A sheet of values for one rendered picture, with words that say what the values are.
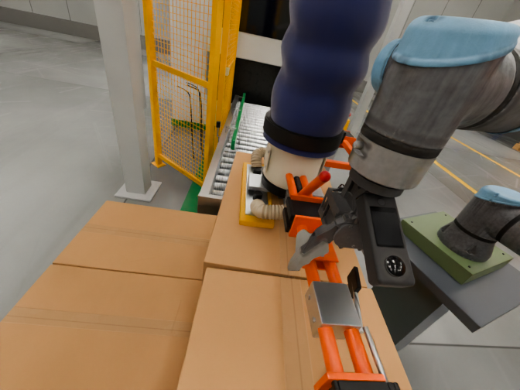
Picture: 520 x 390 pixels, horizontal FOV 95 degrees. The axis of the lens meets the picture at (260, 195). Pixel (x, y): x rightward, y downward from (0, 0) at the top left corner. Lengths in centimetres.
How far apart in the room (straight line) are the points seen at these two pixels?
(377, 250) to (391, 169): 9
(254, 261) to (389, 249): 35
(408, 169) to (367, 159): 4
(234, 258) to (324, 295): 26
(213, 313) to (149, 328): 47
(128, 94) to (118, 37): 32
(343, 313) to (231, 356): 21
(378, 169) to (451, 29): 13
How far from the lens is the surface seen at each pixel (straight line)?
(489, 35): 29
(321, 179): 48
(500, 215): 119
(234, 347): 50
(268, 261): 61
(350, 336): 41
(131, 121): 204
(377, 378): 38
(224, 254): 60
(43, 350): 103
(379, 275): 31
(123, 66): 194
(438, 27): 29
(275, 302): 55
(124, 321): 99
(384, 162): 30
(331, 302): 41
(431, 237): 127
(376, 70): 50
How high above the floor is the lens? 141
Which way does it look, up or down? 35 degrees down
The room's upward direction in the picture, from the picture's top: 13 degrees clockwise
